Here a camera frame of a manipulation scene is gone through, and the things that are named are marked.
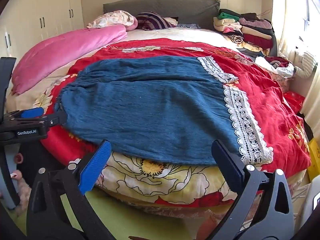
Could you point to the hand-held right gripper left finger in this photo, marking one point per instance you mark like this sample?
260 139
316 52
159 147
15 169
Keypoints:
96 165

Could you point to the blue patterned cloth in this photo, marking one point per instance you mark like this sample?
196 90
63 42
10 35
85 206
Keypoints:
187 26

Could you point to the white and red crumpled garment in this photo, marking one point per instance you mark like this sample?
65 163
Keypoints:
275 66

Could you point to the purple striped cloth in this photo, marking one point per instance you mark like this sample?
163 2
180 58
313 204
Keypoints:
152 21

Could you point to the red floral bedspread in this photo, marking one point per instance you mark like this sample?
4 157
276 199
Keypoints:
270 100

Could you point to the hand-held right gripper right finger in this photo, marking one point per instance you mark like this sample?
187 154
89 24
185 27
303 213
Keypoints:
228 166

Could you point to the cream curtain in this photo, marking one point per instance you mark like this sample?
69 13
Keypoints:
285 30

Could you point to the grey padded headboard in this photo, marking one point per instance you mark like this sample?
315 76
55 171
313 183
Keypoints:
180 7

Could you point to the pink quilt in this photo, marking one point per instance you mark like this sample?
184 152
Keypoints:
65 50

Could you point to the blue pants with white lace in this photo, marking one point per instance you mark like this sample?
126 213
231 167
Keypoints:
150 110

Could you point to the pile of folded clothes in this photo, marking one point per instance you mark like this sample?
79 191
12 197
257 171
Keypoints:
250 30

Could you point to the yellow bag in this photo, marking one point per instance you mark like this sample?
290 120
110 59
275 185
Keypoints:
315 155

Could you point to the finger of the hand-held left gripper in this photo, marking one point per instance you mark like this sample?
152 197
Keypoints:
32 112
56 120

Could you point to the floral pink pillow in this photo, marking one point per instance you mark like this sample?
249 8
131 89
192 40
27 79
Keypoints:
112 18

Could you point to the pink plush slipper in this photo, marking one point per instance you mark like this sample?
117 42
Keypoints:
23 192

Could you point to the white ribbed cloth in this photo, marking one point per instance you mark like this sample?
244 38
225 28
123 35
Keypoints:
306 63

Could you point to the cream wardrobe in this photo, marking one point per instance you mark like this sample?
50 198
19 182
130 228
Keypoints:
45 10

